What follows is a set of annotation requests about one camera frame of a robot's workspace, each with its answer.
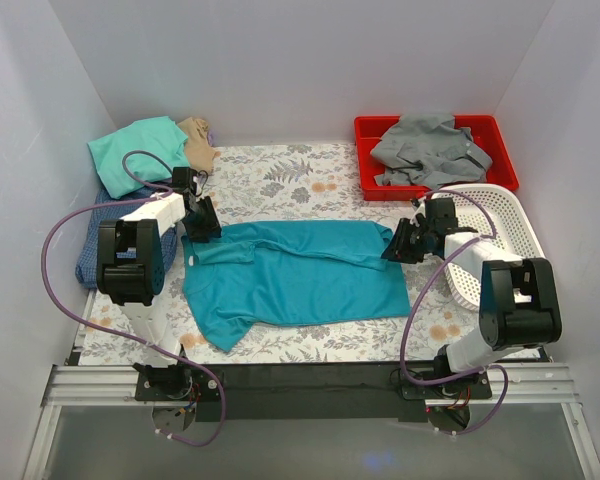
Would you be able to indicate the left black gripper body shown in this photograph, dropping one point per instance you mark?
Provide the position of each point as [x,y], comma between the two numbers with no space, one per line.
[202,226]

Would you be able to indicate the aluminium frame rail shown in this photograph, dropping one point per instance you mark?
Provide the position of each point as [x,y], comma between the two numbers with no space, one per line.
[97,386]

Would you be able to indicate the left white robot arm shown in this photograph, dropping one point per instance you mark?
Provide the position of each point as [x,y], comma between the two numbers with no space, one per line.
[131,271]

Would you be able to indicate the white perforated plastic basket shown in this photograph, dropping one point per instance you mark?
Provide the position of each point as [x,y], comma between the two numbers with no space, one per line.
[497,228]

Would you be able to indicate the beige folded garment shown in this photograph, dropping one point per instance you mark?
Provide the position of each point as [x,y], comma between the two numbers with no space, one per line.
[198,148]

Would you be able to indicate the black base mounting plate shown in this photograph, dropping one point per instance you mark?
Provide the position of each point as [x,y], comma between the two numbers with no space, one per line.
[305,391]

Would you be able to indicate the blue checkered folded shirt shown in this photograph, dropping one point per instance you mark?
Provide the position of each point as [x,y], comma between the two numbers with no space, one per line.
[86,267]

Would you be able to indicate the teal t shirt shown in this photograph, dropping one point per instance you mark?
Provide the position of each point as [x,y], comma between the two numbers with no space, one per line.
[291,274]

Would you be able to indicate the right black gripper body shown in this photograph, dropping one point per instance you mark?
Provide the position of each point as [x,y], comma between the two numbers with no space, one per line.
[402,243]

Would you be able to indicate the red plastic tray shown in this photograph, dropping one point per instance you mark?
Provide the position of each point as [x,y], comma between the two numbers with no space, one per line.
[368,131]

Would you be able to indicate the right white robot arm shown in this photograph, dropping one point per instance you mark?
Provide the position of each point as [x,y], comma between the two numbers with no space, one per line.
[518,306]

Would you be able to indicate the mint green folded shirt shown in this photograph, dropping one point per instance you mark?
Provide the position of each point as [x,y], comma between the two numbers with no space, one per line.
[159,147]

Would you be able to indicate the grey crumpled shirt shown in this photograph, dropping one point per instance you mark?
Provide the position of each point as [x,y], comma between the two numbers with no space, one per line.
[431,151]

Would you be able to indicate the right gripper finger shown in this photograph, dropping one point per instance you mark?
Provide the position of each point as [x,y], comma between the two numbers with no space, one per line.
[407,252]
[402,233]

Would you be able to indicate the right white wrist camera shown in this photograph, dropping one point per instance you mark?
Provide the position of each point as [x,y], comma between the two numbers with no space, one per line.
[418,218]

